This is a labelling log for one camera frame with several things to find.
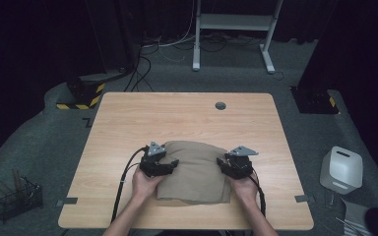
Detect person's right hand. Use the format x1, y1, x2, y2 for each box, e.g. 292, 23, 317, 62
227, 175, 260, 207

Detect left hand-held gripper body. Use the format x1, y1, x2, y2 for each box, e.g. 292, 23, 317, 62
139, 141, 167, 179

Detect khaki shorts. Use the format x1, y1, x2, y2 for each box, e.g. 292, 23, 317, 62
157, 140, 233, 206

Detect white floor cable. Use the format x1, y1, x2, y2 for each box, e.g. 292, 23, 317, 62
141, 0, 199, 64

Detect black yellow striped stand base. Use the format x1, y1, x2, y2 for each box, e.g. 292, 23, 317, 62
55, 74, 106, 111

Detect grey striped sheet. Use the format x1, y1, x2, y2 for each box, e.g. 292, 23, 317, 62
340, 198, 377, 236

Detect black wire basket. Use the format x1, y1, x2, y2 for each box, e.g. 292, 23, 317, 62
0, 176, 44, 223

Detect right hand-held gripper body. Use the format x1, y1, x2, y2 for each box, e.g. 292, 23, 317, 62
225, 146, 260, 181

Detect white box appliance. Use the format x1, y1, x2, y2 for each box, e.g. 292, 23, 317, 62
319, 146, 364, 196

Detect black floor cables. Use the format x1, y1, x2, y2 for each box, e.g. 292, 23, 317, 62
123, 45, 155, 93

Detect white metal stand frame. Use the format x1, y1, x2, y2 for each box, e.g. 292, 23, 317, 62
192, 0, 284, 75

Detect grey tape piece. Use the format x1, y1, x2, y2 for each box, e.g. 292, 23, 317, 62
293, 194, 316, 205
56, 197, 79, 207

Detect person's left hand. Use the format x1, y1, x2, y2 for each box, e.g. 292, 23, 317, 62
131, 168, 166, 205

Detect black stand base yellow mark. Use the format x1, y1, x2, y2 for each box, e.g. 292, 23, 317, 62
289, 86, 341, 115

